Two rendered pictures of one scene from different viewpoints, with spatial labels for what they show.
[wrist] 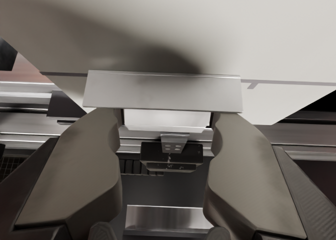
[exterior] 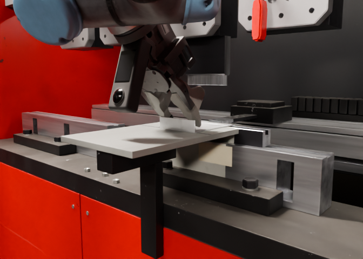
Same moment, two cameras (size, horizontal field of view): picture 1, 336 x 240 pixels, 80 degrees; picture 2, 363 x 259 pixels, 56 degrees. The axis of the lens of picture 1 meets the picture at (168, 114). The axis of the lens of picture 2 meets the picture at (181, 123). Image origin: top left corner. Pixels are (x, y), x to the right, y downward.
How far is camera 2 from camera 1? 0.55 m
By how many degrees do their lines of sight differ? 42
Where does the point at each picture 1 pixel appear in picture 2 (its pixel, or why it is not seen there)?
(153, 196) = (320, 75)
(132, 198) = (343, 71)
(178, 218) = (206, 80)
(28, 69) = (268, 159)
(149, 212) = (217, 82)
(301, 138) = not seen: hidden behind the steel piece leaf
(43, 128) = not seen: outside the picture
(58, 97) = (258, 142)
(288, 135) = not seen: hidden behind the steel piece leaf
